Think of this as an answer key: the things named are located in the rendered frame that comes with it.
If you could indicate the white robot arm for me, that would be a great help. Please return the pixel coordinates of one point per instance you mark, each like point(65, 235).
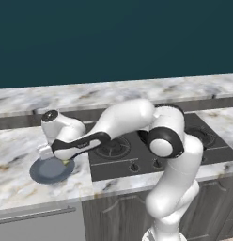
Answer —
point(171, 175)

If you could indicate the black hob knob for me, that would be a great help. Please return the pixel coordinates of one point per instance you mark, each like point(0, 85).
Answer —
point(134, 166)
point(157, 163)
point(205, 159)

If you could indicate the black hob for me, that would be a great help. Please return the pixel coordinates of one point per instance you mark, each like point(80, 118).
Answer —
point(121, 166)

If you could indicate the dark grey wooden cupboard door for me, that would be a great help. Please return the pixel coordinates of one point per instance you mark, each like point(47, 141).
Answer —
point(212, 207)
point(118, 219)

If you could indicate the dark blue-grey round plate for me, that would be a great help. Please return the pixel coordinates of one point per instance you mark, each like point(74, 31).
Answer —
point(48, 172)

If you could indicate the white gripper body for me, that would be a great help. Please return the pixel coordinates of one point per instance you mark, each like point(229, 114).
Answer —
point(44, 152)

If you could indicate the silver dishwasher front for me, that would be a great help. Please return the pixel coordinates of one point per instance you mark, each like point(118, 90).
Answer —
point(37, 229)

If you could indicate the yellow butter stick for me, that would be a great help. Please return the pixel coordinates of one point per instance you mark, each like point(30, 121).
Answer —
point(66, 162)

